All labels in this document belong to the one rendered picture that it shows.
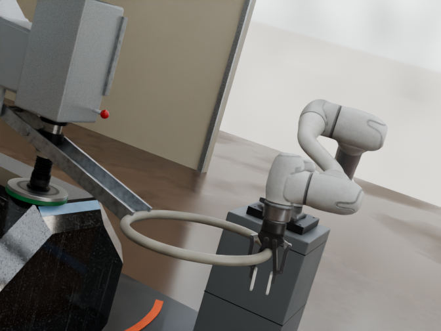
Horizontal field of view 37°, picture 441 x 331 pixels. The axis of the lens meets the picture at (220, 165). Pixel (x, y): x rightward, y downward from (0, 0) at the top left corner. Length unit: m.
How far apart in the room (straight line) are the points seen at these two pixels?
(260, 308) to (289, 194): 1.13
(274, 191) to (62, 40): 0.85
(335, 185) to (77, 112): 0.91
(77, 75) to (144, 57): 5.67
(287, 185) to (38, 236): 0.88
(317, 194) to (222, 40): 5.60
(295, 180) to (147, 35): 6.05
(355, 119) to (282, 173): 0.57
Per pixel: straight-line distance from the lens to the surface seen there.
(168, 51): 7.74
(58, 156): 2.29
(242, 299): 3.04
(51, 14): 2.27
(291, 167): 1.97
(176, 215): 2.28
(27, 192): 2.36
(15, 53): 2.37
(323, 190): 1.96
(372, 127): 2.46
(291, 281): 2.94
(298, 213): 3.05
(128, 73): 7.99
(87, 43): 2.24
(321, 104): 2.49
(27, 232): 2.33
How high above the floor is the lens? 1.54
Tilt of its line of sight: 11 degrees down
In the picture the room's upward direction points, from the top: 16 degrees clockwise
